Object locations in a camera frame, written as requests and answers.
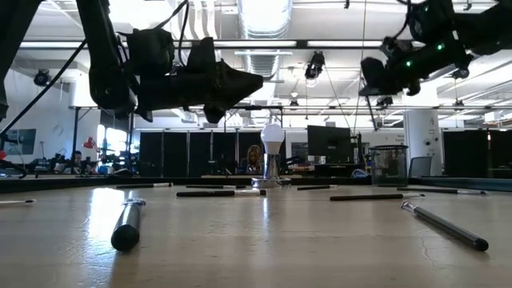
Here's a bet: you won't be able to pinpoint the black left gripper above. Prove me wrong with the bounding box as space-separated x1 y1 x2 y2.
134 59 265 125

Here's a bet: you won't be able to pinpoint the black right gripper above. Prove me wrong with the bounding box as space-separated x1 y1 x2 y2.
358 38 474 98

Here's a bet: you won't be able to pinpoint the black pen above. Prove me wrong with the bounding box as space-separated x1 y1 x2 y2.
401 200 490 253
330 193 426 202

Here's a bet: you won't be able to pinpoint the thick black-handled makeup brush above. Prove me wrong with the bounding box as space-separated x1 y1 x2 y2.
110 198 147 252

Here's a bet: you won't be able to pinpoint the white light bulb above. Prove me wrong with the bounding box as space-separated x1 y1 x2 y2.
260 123 286 156

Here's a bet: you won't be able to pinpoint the person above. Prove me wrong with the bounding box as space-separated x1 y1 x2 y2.
70 150 84 174
244 144 265 175

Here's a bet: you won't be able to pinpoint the black partition panels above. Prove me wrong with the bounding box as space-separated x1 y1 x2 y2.
138 130 265 178
442 129 512 180

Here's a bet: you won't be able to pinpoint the black computer monitor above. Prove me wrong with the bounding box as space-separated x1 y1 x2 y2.
306 125 354 164

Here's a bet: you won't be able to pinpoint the black mesh pencil cup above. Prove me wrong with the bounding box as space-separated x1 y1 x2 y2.
368 144 410 187

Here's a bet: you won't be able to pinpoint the black overhead crossbar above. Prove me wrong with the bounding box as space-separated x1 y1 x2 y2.
19 38 425 50

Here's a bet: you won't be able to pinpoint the chrome bulb stand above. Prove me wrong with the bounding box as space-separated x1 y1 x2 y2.
250 153 292 189

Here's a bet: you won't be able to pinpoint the grey office chair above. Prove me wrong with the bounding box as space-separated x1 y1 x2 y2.
408 155 434 178

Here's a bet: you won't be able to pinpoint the red desk lamp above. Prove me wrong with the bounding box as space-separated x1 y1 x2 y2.
82 136 99 154

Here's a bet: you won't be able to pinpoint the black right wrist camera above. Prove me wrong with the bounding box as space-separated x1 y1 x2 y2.
380 35 410 61

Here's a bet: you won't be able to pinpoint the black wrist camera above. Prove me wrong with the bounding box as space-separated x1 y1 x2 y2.
186 37 218 74
380 35 410 61

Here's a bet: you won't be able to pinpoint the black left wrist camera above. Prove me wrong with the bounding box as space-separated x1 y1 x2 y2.
186 37 218 74

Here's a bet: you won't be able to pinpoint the black ceiling-hung camera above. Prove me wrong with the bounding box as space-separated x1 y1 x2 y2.
304 50 326 80

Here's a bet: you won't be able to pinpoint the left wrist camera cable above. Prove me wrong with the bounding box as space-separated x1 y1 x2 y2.
154 0 190 67

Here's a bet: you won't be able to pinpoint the silver ventilation duct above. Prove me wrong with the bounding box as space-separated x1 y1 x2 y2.
237 0 294 78

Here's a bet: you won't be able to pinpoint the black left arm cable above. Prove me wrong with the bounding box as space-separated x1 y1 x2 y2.
0 38 88 137

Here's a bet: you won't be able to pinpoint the round black wall lamp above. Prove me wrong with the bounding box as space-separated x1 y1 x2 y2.
33 68 51 87

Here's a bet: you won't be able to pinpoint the dark wall picture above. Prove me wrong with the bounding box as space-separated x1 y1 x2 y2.
2 128 38 156

